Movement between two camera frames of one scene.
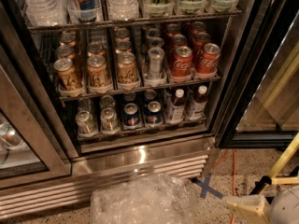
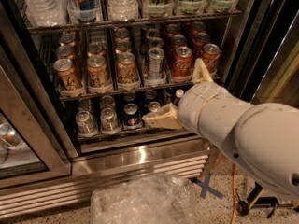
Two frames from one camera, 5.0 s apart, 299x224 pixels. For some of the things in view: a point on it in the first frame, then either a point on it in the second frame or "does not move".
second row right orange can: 122,47 does not move
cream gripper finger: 249,209 to 200,74
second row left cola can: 179,40 does not move
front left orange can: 67,77 does not move
